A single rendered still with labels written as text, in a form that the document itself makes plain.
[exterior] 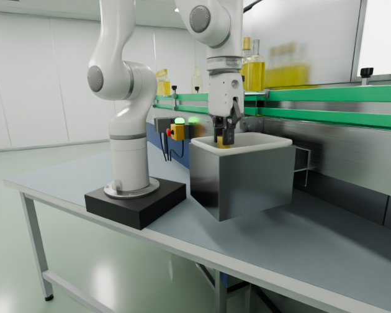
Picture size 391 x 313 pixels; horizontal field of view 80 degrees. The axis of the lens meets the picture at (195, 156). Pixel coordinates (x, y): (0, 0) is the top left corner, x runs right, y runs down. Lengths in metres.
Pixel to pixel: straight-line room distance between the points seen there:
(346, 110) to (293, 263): 0.37
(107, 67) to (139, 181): 0.36
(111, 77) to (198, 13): 0.31
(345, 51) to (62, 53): 6.26
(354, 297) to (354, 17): 0.69
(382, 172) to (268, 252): 0.30
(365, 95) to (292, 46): 0.44
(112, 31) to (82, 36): 5.96
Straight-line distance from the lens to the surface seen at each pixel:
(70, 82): 6.60
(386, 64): 0.79
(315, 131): 0.67
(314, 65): 0.91
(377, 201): 0.86
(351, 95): 0.63
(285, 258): 0.63
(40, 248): 1.61
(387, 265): 0.71
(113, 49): 0.74
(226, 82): 0.56
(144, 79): 0.79
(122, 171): 0.79
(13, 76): 6.75
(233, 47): 0.58
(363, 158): 0.61
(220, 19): 0.52
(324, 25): 0.92
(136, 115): 0.77
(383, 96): 0.60
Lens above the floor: 1.12
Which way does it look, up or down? 15 degrees down
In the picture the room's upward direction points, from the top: 2 degrees counter-clockwise
